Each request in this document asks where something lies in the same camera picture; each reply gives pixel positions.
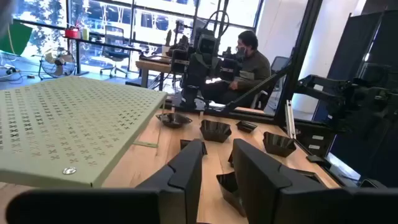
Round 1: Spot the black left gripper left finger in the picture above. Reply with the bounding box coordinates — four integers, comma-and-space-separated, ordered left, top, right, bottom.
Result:
136, 138, 205, 224

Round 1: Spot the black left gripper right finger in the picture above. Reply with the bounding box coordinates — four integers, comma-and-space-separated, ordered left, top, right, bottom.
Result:
232, 138, 329, 224

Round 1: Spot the black box with white labels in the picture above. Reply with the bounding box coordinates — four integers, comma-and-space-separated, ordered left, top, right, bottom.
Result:
294, 121, 337, 160

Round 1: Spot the wooden work table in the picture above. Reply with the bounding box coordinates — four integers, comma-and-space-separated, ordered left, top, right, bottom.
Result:
136, 58, 175, 90

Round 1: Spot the person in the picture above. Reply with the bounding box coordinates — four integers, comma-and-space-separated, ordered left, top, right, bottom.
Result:
201, 30, 272, 108

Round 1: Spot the green perforated metal shelf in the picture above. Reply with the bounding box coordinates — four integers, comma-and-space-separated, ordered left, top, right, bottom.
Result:
0, 76, 169, 189

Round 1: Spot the black leaf-shaped plate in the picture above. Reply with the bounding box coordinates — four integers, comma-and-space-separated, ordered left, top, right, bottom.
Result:
155, 112, 193, 129

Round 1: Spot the black rounded wavy plate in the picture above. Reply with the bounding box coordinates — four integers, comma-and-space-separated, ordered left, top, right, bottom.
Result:
216, 170, 247, 218

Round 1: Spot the black partition panel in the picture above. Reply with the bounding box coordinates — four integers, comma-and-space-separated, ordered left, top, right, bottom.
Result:
312, 9, 398, 187

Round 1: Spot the black aluminium table frame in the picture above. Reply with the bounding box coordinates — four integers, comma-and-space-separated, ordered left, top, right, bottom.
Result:
167, 0, 361, 189

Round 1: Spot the black office chair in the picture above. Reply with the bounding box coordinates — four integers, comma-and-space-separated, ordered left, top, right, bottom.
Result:
99, 25, 131, 78

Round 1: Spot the black long standing desk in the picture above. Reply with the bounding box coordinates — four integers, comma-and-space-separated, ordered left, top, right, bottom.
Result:
14, 19, 144, 77

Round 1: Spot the black square wavy bowl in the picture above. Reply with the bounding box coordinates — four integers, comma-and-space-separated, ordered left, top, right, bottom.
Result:
199, 119, 233, 144
262, 131, 297, 158

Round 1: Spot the silver aluminium bracket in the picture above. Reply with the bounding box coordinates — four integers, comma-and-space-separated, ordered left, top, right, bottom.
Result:
285, 99, 297, 140

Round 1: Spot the red container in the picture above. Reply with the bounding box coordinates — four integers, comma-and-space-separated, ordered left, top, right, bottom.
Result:
64, 27, 81, 40

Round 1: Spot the grey office chair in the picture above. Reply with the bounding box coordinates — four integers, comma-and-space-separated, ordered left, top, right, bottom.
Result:
248, 55, 292, 110

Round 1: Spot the green board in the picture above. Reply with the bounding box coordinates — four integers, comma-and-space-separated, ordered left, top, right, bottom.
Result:
0, 22, 34, 57

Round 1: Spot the black floor fan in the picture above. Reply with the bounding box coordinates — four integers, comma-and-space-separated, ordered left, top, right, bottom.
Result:
37, 46, 77, 81

